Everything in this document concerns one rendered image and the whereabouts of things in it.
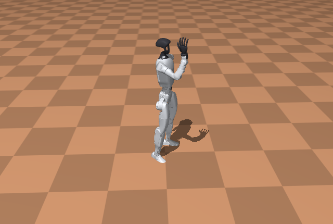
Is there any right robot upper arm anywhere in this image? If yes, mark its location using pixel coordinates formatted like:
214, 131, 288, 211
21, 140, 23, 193
156, 62, 182, 80

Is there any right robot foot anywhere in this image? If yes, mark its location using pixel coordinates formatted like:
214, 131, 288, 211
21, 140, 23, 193
151, 152, 166, 163

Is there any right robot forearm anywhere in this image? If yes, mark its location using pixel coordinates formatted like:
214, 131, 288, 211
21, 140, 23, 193
174, 56, 188, 79

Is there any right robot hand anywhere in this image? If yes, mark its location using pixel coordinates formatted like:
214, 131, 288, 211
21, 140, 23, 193
177, 37, 188, 59

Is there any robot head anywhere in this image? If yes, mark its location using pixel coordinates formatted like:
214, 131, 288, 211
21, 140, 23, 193
156, 38, 171, 59

